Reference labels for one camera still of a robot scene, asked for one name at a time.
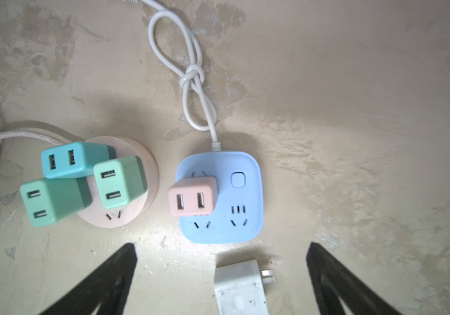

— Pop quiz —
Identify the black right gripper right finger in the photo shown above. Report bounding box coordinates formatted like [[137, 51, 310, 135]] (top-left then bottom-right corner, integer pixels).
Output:
[[306, 242, 399, 314]]

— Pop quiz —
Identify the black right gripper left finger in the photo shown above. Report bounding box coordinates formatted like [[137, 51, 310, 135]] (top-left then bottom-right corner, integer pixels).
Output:
[[42, 243, 138, 314]]

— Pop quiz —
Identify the white square adapter cube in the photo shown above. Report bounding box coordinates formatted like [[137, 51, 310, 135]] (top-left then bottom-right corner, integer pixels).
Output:
[[214, 259, 275, 315]]

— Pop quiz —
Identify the green plug adapter cube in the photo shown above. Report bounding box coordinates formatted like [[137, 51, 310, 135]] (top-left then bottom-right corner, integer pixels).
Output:
[[93, 156, 147, 209]]

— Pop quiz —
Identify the green plug adapter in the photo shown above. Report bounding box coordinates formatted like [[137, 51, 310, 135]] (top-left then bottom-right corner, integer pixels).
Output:
[[20, 178, 92, 228]]

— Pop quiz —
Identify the pink plug adapter cube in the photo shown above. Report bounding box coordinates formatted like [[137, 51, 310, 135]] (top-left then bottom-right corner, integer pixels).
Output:
[[168, 177, 218, 217]]

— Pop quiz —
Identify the teal plug adapter cube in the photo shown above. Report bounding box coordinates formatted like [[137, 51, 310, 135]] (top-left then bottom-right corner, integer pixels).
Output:
[[41, 142, 116, 179]]

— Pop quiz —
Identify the blue square power strip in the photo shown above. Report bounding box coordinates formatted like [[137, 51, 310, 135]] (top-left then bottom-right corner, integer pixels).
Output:
[[175, 151, 264, 244]]

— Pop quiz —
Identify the pink round power strip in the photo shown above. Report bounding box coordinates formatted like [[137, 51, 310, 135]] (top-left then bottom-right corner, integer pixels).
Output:
[[77, 136, 159, 228]]

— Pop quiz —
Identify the white power strip cable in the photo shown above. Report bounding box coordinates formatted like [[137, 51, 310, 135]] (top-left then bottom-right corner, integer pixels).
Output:
[[124, 0, 222, 153]]

